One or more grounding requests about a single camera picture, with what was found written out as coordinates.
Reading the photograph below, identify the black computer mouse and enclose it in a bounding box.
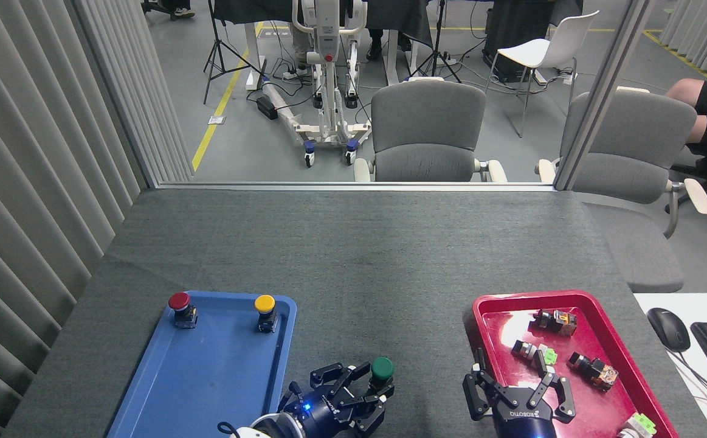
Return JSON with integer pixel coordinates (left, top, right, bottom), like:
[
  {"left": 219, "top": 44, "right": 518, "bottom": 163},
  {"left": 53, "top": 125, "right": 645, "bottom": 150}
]
[{"left": 646, "top": 307, "right": 692, "bottom": 353}]

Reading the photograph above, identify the green push button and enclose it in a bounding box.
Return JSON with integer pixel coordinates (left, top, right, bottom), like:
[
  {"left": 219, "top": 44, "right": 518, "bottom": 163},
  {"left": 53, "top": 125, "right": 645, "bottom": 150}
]
[{"left": 369, "top": 357, "right": 396, "bottom": 391}]

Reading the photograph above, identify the black cloth covered table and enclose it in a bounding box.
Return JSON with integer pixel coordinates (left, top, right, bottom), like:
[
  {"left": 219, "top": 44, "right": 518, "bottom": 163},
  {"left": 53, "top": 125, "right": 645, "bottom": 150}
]
[{"left": 213, "top": 0, "right": 434, "bottom": 49}]

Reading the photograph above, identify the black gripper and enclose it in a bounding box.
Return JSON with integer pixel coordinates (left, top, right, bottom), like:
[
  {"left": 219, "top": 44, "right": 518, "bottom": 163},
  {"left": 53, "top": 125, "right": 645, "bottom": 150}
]
[
  {"left": 463, "top": 348, "right": 576, "bottom": 438},
  {"left": 279, "top": 362, "right": 395, "bottom": 438}
]

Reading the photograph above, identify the black and orange switch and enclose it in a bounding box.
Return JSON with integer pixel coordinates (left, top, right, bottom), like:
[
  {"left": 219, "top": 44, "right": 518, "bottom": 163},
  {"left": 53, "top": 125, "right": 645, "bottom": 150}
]
[
  {"left": 567, "top": 352, "right": 619, "bottom": 392},
  {"left": 533, "top": 308, "right": 578, "bottom": 337}
]

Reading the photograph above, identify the grey office chair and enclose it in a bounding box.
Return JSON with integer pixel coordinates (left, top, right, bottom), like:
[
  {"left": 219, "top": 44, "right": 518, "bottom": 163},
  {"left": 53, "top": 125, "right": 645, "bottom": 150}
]
[
  {"left": 353, "top": 78, "right": 509, "bottom": 183},
  {"left": 536, "top": 87, "right": 707, "bottom": 294}
]

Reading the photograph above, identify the black tripod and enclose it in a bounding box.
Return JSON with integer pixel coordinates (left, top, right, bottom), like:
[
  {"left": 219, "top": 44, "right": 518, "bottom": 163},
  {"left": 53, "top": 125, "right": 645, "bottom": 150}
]
[
  {"left": 410, "top": 0, "right": 462, "bottom": 84},
  {"left": 203, "top": 0, "right": 266, "bottom": 105}
]

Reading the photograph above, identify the black mouse cable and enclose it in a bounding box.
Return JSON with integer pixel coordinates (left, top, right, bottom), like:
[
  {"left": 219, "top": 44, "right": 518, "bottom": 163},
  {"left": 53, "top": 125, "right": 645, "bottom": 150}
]
[{"left": 671, "top": 350, "right": 707, "bottom": 426}]

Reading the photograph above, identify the white side table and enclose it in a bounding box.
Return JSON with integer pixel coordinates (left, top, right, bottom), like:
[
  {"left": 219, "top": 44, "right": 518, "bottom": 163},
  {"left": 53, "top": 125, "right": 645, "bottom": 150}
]
[{"left": 633, "top": 293, "right": 707, "bottom": 438}]

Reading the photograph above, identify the silver frame rail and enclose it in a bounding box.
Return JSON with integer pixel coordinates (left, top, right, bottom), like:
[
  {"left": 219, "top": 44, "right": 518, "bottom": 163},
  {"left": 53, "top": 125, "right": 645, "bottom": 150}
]
[{"left": 147, "top": 180, "right": 557, "bottom": 193}]

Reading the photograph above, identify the blue plastic tray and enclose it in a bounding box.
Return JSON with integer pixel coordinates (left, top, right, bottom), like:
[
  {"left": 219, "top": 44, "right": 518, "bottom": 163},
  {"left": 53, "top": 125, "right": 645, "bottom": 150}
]
[{"left": 107, "top": 291, "right": 298, "bottom": 438}]

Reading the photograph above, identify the white stand on wheels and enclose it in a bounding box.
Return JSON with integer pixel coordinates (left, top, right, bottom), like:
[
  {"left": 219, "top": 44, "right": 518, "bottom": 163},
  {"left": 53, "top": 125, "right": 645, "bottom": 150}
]
[{"left": 262, "top": 0, "right": 373, "bottom": 168}]

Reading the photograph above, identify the white plastic chair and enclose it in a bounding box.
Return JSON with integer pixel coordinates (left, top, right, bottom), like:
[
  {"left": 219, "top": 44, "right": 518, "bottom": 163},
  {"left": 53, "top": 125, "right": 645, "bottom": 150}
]
[{"left": 485, "top": 10, "right": 600, "bottom": 139}]

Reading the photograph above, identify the yellow push button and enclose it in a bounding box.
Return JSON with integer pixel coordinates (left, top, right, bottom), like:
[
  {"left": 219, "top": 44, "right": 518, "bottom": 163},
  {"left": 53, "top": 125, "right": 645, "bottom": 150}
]
[{"left": 253, "top": 294, "right": 280, "bottom": 333}]

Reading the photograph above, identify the red push button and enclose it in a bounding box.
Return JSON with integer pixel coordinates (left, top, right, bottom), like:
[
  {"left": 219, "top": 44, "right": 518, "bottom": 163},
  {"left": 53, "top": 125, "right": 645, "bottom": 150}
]
[{"left": 168, "top": 292, "right": 199, "bottom": 330}]

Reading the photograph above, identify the silver frame post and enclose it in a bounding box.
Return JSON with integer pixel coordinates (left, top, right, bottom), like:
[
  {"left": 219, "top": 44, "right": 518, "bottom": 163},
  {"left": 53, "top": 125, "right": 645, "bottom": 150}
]
[{"left": 553, "top": 0, "right": 658, "bottom": 192}]

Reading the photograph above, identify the grey slatted partition panel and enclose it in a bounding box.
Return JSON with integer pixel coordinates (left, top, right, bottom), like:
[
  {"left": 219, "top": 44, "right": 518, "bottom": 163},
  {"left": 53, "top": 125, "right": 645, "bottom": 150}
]
[
  {"left": 0, "top": 0, "right": 195, "bottom": 438},
  {"left": 659, "top": 0, "right": 707, "bottom": 83}
]

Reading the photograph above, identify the red plastic tray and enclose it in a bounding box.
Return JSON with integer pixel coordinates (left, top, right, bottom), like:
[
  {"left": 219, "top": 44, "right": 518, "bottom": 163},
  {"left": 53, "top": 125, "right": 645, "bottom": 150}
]
[{"left": 472, "top": 290, "right": 680, "bottom": 438}]

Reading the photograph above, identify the white and green switch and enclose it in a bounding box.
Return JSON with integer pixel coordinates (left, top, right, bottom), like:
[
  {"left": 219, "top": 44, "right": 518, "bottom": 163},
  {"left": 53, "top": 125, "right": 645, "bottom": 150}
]
[
  {"left": 618, "top": 412, "right": 658, "bottom": 438},
  {"left": 511, "top": 339, "right": 558, "bottom": 367}
]

